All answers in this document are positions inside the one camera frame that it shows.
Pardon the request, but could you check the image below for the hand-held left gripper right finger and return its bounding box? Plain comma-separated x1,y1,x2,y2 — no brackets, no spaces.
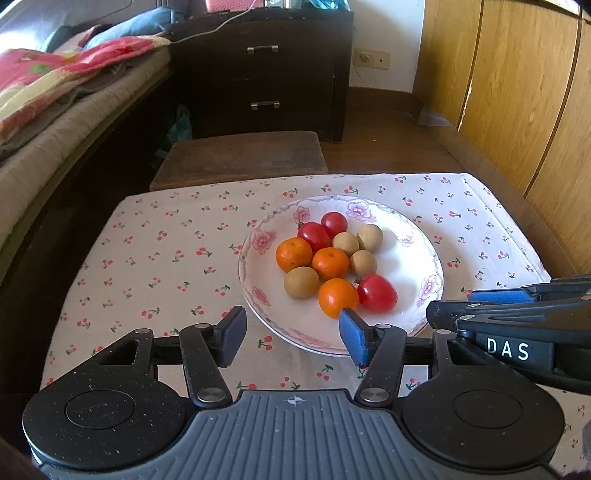
338,308,481,409

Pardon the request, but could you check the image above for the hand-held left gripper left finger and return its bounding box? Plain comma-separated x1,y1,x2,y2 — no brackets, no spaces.
93,305,248,409

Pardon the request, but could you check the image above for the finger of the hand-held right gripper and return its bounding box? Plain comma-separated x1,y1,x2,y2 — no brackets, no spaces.
426,294,591,345
466,274,591,306

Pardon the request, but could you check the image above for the orange tangerine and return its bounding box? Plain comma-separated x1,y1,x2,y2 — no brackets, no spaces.
318,278,360,319
276,237,313,273
312,247,350,281

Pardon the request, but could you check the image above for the large red tomato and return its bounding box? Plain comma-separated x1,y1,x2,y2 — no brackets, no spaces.
355,274,398,313

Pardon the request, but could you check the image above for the small tan longan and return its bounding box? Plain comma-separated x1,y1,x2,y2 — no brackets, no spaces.
332,232,360,257
349,250,378,277
356,224,384,253

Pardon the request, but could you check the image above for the large brown longan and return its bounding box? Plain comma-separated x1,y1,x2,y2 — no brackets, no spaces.
283,267,320,299

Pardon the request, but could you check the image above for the white floral rim plate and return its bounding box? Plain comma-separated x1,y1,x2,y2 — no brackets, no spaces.
238,195,445,357

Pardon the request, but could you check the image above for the small red tomato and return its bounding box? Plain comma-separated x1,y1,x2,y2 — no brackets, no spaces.
320,211,349,238
297,222,332,253

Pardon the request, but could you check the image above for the cherry print tablecloth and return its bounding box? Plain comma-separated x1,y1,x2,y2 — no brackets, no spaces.
39,172,591,474

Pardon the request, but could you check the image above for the brown wooden stool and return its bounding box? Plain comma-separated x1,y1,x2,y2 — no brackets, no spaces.
148,130,329,193

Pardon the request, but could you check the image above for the light wooden wardrobe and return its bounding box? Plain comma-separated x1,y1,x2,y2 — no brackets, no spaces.
416,0,591,278

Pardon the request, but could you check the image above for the clear plastic wrapper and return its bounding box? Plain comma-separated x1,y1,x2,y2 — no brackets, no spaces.
417,103,452,128

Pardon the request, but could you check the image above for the teal plastic bag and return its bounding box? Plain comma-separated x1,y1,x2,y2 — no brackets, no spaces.
157,104,193,160

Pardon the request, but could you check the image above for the bed with floral blanket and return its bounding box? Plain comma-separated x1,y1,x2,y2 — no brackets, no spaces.
0,0,181,296

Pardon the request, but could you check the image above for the dark nightstand drawer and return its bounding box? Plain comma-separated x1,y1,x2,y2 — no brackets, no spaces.
189,79,341,136
182,25,345,80

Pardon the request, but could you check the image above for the dark wooden nightstand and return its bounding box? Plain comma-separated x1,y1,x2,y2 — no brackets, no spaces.
170,8,355,144

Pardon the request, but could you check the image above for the floral blanket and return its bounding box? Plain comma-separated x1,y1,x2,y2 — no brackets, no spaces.
0,36,172,145

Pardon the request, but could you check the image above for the blue pillow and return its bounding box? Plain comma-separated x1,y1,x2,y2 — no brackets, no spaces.
83,6,186,51

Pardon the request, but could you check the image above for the pink box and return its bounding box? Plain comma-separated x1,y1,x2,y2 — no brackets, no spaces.
205,0,256,13

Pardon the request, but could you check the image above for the beige wall socket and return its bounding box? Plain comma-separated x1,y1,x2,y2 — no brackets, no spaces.
353,49,391,71

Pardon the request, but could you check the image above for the white cable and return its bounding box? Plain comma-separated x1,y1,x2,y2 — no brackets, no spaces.
172,6,260,45

